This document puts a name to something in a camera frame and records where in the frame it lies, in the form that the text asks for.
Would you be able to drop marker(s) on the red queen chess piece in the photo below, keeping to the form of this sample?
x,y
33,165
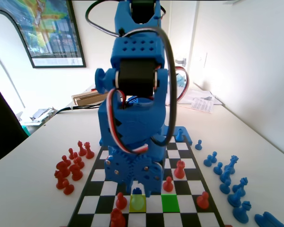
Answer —
x,y
89,153

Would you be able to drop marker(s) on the green item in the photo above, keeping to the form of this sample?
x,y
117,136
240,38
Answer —
x,y
25,130

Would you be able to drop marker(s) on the red bishop chess piece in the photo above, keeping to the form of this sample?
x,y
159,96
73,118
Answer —
x,y
80,150
59,182

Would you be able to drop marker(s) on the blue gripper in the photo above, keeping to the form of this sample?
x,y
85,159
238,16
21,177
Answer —
x,y
132,171

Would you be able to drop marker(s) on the blue rook chess piece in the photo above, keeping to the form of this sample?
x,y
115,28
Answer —
x,y
137,203
180,137

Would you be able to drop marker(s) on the crumpled grey packaging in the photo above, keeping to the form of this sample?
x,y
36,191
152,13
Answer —
x,y
41,114

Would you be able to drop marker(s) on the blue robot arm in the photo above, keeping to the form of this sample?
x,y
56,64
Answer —
x,y
137,47

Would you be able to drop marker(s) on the blue fuzzy item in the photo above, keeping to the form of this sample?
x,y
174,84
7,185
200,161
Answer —
x,y
181,81

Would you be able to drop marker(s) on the long wooden box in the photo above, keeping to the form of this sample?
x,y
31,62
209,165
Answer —
x,y
85,99

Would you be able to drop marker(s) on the red base plate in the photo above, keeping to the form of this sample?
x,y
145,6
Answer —
x,y
228,225

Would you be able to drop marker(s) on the blue plastic chess queen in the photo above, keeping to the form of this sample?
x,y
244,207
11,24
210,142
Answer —
x,y
231,165

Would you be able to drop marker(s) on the printed paper sheet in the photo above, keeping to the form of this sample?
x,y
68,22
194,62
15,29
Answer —
x,y
203,105

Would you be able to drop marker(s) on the framed wall poster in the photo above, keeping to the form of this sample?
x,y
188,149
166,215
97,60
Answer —
x,y
49,35

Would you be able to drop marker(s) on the black and white chessboard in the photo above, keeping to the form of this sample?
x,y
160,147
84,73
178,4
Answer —
x,y
191,176

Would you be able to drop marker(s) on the blue bishop chess piece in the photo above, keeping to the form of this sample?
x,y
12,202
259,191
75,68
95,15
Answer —
x,y
269,221
239,188

